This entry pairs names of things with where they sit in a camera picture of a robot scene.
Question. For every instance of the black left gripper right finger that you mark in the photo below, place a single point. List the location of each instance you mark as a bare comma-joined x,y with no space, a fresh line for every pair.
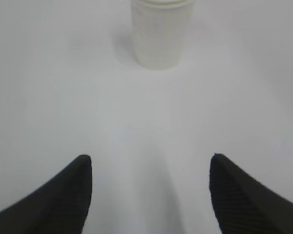
242,205

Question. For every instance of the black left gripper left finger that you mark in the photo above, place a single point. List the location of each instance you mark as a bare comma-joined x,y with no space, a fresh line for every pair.
60,206

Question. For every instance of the white paper cup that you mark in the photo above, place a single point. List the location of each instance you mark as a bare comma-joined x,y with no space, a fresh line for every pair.
159,28

